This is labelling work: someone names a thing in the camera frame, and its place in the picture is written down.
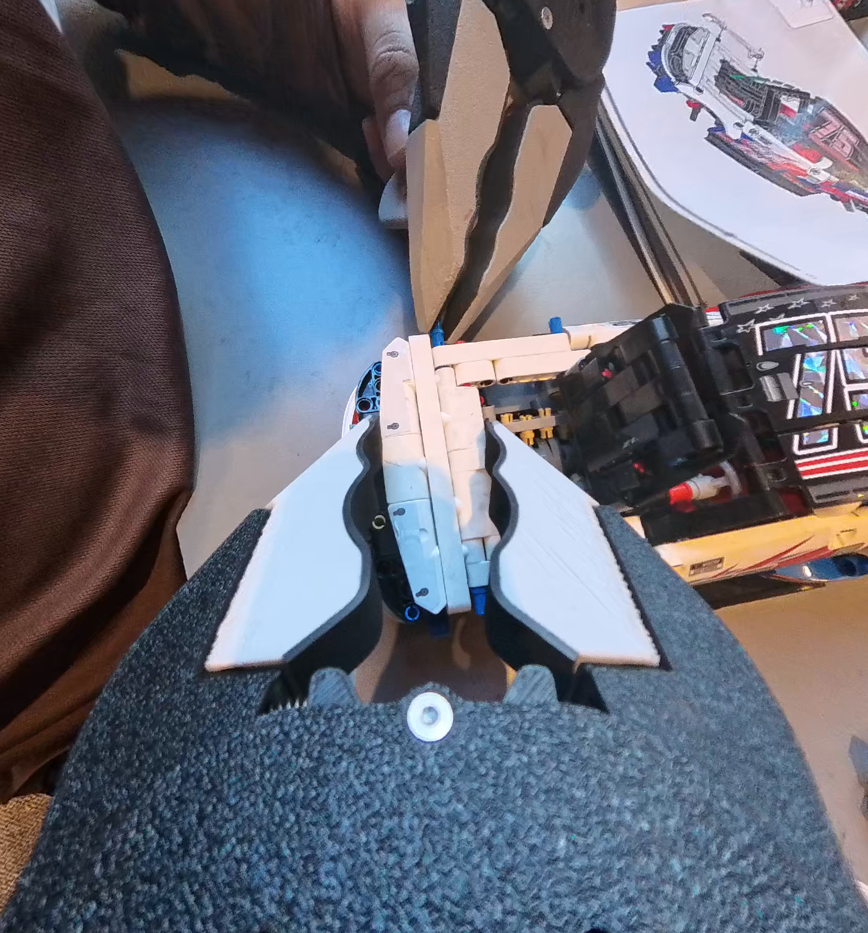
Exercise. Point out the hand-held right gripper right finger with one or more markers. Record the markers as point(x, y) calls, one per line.
point(572, 583)

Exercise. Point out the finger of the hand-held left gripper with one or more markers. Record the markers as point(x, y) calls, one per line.
point(448, 204)
point(529, 175)

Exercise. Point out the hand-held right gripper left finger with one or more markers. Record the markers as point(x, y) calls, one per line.
point(295, 583)

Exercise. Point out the toy brick race car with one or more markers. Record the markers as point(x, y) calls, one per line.
point(696, 408)

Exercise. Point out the person's left forearm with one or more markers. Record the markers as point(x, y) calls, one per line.
point(244, 44)

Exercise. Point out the grey desk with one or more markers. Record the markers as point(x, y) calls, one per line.
point(281, 291)

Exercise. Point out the person's left hand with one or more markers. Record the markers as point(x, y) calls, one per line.
point(383, 73)

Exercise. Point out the white instruction booklet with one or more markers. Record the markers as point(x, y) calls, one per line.
point(769, 219)

